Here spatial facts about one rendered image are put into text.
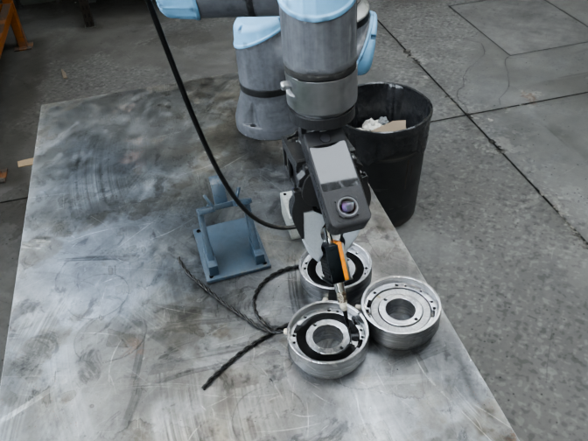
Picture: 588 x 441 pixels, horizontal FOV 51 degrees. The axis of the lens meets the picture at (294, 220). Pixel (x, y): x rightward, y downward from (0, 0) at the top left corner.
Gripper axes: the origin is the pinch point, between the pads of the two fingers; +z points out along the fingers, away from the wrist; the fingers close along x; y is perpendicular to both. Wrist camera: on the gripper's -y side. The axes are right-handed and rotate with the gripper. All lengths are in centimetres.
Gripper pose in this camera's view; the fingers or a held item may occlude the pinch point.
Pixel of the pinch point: (332, 253)
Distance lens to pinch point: 77.8
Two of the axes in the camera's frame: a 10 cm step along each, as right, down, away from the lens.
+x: -9.6, 2.3, -1.9
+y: -2.9, -6.0, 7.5
